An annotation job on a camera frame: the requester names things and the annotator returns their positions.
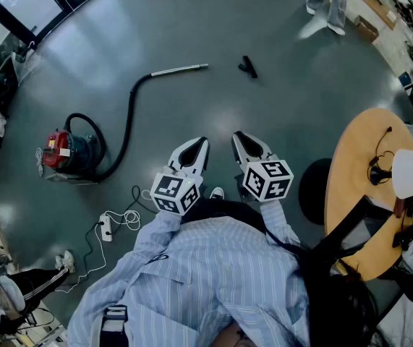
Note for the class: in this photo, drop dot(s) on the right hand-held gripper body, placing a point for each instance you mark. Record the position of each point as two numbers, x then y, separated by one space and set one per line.
267 179

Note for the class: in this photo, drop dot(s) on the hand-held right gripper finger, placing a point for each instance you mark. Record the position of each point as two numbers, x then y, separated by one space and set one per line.
267 152
236 150

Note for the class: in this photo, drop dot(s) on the small cardboard box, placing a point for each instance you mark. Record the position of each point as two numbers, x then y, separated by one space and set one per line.
367 29

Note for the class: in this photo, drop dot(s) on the clear umbrella bundle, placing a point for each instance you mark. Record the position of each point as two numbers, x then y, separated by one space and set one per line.
25 63

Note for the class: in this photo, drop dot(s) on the person's black trousers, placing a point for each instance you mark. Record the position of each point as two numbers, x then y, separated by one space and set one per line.
224 210

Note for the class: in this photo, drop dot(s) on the long wooden counter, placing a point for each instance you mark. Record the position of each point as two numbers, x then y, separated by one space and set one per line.
379 7

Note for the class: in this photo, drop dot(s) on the round wooden table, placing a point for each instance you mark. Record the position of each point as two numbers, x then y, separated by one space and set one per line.
351 165

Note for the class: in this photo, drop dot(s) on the black chair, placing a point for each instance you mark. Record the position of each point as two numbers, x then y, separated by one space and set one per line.
336 235

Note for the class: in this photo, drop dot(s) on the person's right forearm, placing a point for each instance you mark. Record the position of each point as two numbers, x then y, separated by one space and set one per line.
275 219

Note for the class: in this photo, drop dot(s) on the black vacuum nozzle head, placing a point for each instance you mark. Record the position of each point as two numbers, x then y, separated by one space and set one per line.
249 67

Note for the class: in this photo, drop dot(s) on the person's striped shirt torso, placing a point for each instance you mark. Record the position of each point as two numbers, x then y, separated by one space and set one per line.
209 266

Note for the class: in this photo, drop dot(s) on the person's left forearm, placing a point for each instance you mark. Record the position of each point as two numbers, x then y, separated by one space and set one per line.
155 230

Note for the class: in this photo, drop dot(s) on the black framed glass doors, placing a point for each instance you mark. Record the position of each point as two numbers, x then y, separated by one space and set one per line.
43 2

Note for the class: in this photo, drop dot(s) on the red vacuum cleaner canister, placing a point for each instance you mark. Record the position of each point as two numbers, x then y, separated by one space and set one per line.
56 148

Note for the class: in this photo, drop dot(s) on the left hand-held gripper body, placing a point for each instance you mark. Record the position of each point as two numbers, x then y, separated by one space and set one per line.
170 190

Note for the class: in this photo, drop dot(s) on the black round stool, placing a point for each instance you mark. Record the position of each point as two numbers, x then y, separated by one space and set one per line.
312 190

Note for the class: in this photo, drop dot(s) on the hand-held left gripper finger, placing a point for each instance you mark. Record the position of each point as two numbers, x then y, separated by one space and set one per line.
175 157
205 157

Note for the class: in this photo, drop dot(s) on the white power strip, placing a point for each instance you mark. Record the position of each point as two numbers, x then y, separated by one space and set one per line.
106 230

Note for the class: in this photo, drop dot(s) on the person's black white sneaker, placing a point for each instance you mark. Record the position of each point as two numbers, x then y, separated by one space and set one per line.
217 193

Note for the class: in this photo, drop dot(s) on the black game controller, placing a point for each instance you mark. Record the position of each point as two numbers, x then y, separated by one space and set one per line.
405 237

